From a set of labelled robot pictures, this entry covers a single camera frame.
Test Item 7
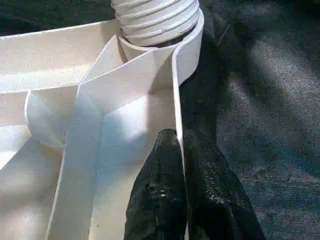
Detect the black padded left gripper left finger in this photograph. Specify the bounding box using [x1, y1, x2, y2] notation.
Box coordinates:
[123, 128, 189, 240]

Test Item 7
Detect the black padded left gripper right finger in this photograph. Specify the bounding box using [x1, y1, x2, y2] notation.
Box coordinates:
[182, 129, 267, 240]

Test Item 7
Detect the white plastic table top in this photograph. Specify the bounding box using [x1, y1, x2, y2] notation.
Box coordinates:
[0, 9, 206, 240]

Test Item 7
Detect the white plastic table leg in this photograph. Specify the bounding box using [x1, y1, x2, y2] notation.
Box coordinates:
[110, 0, 201, 48]

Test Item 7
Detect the black work mat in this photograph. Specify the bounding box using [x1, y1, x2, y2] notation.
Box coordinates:
[0, 0, 320, 240]

